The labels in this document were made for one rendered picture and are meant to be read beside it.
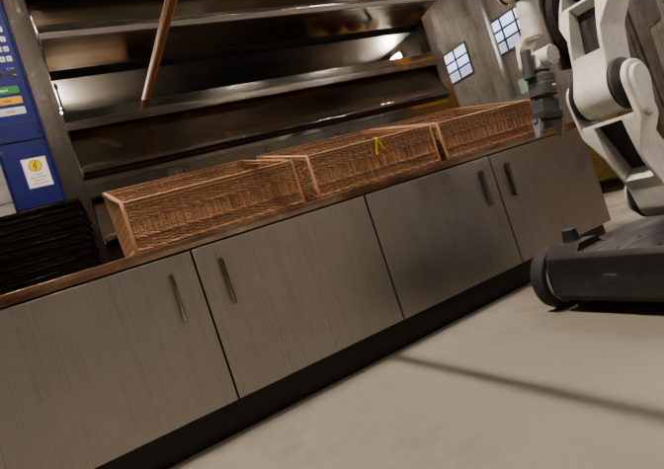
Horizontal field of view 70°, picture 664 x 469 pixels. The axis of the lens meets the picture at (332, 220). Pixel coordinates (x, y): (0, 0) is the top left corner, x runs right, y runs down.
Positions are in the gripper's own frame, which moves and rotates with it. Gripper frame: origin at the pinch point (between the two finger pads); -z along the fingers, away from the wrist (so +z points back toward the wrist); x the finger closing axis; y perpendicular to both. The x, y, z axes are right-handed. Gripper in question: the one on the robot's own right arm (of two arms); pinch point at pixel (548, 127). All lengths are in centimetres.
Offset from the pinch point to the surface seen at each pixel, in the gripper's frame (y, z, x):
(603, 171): -128, -12, -221
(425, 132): -36.6, 8.8, 22.0
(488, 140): -36.5, 3.8, -9.9
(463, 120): -36.8, 12.6, 1.5
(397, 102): -83, 34, -2
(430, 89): -86, 42, -27
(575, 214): -29, -33, -46
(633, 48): -176, 111, -379
